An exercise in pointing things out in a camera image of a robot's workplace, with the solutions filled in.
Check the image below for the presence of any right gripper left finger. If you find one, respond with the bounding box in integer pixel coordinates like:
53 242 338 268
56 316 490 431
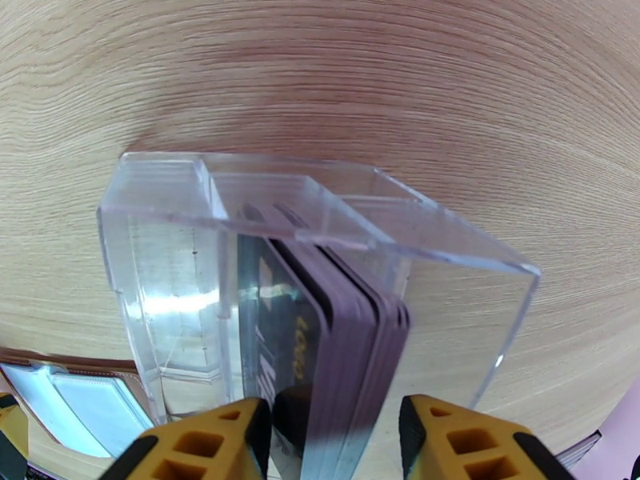
98 396 274 480

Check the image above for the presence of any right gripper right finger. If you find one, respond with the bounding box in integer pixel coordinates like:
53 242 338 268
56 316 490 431
398 393 577 480

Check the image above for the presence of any brown leather card holder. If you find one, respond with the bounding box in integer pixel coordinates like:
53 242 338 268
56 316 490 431
0 346 157 480

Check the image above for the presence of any stack of black cards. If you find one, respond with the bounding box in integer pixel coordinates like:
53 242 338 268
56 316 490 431
236 203 413 480

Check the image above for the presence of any clear acrylic card box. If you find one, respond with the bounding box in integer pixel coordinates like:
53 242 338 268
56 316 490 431
96 152 542 427

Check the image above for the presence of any aluminium side rail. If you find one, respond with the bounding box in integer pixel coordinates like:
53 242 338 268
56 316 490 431
554 430 602 470

